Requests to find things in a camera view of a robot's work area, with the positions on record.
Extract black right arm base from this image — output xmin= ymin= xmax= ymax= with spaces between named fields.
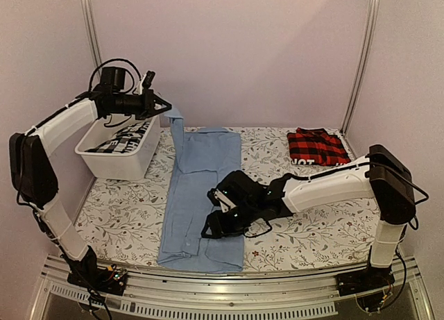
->
xmin=335 ymin=265 xmax=395 ymax=296

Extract left aluminium frame post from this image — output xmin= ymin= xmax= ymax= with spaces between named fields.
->
xmin=80 ymin=0 xmax=102 ymax=67

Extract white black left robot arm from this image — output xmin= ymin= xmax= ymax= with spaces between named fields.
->
xmin=9 ymin=89 xmax=172 ymax=261

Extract red black plaid folded shirt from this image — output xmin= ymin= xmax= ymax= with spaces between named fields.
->
xmin=287 ymin=128 xmax=352 ymax=167

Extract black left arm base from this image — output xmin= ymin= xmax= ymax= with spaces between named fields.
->
xmin=67 ymin=262 xmax=128 ymax=296

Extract white plastic bin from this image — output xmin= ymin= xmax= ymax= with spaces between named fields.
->
xmin=75 ymin=115 xmax=160 ymax=181

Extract aluminium frame post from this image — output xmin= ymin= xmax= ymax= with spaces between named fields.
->
xmin=341 ymin=0 xmax=380 ymax=136
xmin=80 ymin=0 xmax=102 ymax=67

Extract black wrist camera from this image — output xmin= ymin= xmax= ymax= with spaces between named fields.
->
xmin=99 ymin=67 xmax=126 ymax=92
xmin=207 ymin=170 xmax=266 ymax=213

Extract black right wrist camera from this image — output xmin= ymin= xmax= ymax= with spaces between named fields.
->
xmin=207 ymin=170 xmax=266 ymax=213

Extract aluminium front rail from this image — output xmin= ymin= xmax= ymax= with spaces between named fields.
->
xmin=30 ymin=255 xmax=436 ymax=319

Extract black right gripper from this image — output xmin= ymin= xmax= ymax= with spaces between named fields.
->
xmin=201 ymin=200 xmax=259 ymax=239

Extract light blue long sleeve shirt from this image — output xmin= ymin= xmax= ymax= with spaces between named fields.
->
xmin=157 ymin=108 xmax=244 ymax=273

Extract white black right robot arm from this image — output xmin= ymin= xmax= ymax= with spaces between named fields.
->
xmin=201 ymin=144 xmax=416 ymax=289

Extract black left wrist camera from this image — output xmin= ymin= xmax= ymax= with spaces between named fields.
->
xmin=99 ymin=67 xmax=126 ymax=92

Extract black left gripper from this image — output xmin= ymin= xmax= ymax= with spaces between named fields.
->
xmin=110 ymin=88 xmax=172 ymax=121

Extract right aluminium frame post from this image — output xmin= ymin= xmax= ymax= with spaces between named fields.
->
xmin=341 ymin=0 xmax=380 ymax=136

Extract black white plaid shirt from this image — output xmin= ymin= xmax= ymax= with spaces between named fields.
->
xmin=87 ymin=121 xmax=150 ymax=154

